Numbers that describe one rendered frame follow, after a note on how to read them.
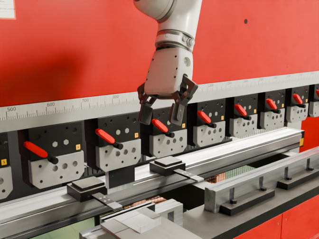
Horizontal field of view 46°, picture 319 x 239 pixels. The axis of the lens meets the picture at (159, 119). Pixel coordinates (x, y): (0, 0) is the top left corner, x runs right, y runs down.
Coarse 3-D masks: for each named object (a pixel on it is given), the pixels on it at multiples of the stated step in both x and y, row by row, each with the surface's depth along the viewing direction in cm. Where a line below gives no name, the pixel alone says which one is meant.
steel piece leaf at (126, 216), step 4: (128, 212) 124; (132, 212) 124; (136, 212) 124; (120, 216) 121; (124, 216) 121; (128, 216) 121; (132, 216) 121; (116, 220) 119; (120, 220) 119; (124, 220) 119
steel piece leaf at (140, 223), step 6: (138, 216) 121; (144, 216) 121; (126, 222) 117; (132, 222) 117; (138, 222) 117; (144, 222) 117; (150, 222) 114; (156, 222) 115; (132, 228) 114; (138, 228) 114; (144, 228) 112; (150, 228) 114
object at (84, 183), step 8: (72, 184) 141; (80, 184) 139; (88, 184) 139; (96, 184) 140; (104, 184) 142; (72, 192) 139; (80, 192) 135; (88, 192) 137; (96, 192) 139; (104, 192) 141; (80, 200) 135; (104, 200) 133; (112, 200) 133; (112, 208) 127; (120, 208) 128
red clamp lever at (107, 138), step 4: (96, 132) 105; (100, 132) 104; (104, 132) 105; (100, 136) 105; (104, 136) 105; (108, 136) 106; (108, 140) 106; (112, 140) 107; (112, 144) 112; (116, 144) 109; (120, 144) 109; (120, 148) 109
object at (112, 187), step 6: (120, 168) 120; (126, 168) 121; (132, 168) 123; (108, 174) 117; (114, 174) 118; (120, 174) 120; (126, 174) 121; (132, 174) 123; (108, 180) 118; (114, 180) 119; (120, 180) 120; (126, 180) 122; (132, 180) 124; (108, 186) 118; (114, 186) 119; (120, 186) 122; (126, 186) 123; (132, 186) 125; (108, 192) 119; (114, 192) 121
